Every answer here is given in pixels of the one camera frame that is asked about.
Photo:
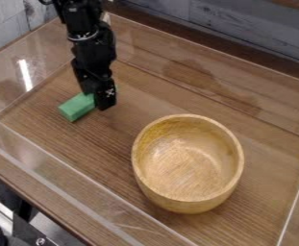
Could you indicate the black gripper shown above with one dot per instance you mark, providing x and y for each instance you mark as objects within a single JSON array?
[{"x": 95, "y": 52}]

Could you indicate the green rectangular block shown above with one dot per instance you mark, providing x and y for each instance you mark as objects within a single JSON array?
[{"x": 77, "y": 106}]

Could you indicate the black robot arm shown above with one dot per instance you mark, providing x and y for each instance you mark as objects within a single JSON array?
[{"x": 86, "y": 11}]

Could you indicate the brown wooden bowl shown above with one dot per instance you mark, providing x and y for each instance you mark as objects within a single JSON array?
[{"x": 187, "y": 161}]

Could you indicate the clear acrylic tray enclosure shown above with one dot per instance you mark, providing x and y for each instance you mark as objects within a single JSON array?
[{"x": 70, "y": 167}]

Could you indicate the black metal bracket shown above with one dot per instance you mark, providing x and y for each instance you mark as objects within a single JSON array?
[{"x": 28, "y": 233}]

